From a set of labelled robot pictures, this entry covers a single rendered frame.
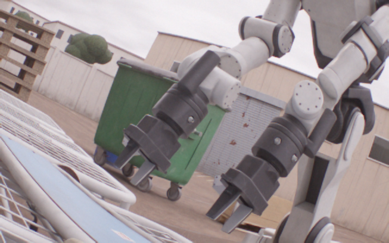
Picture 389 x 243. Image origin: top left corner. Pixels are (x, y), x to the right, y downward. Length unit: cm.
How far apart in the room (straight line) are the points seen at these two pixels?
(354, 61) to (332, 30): 32
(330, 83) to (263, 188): 24
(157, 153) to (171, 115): 8
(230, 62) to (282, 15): 25
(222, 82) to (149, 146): 19
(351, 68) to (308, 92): 15
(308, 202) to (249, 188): 61
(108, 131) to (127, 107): 40
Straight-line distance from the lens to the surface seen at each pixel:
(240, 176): 90
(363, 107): 148
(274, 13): 143
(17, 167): 92
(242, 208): 97
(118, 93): 729
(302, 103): 95
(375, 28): 113
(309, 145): 97
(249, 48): 130
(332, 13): 135
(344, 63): 104
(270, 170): 93
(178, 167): 709
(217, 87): 117
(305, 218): 145
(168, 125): 115
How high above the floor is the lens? 70
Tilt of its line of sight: 3 degrees up
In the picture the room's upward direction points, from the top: 24 degrees clockwise
